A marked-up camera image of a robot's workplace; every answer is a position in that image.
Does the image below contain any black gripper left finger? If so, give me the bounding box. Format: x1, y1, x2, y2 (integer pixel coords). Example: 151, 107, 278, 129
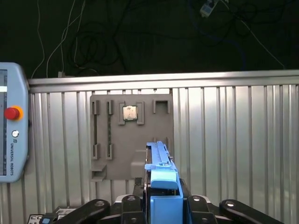
63, 177, 144, 224

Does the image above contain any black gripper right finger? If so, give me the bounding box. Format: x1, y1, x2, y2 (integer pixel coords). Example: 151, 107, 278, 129
178, 178, 281, 224

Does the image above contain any hard disk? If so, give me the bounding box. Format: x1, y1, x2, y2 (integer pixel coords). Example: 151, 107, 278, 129
143, 140, 185, 224

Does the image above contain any grey parts rack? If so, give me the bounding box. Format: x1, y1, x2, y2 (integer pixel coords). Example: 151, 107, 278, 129
90, 94, 175, 182

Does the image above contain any silver CPU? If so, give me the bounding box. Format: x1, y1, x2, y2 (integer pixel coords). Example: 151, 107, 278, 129
122, 105, 138, 122

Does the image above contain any pale blue teach pendant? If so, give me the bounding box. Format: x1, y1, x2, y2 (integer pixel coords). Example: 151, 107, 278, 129
0, 62, 30, 184

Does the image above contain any white power strip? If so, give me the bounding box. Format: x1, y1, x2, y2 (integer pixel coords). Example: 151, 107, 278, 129
199, 0, 220, 18

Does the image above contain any silver card bracket latch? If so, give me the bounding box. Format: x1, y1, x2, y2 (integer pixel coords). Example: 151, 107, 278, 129
28, 206, 80, 224

